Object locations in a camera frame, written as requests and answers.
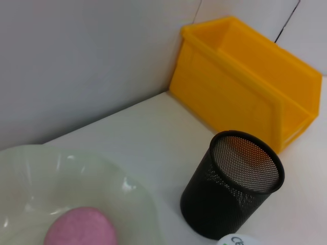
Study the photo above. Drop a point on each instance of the yellow plastic bin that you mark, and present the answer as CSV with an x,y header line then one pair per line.
x,y
230,84

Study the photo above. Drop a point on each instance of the clear green-label water bottle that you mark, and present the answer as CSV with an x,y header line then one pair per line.
x,y
237,240

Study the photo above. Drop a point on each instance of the pale green glass fruit plate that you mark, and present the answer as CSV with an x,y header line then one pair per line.
x,y
51,178

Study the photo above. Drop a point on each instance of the pink peach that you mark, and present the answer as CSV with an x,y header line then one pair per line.
x,y
81,227

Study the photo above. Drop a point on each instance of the black mesh pen cup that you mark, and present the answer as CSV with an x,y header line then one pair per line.
x,y
217,204

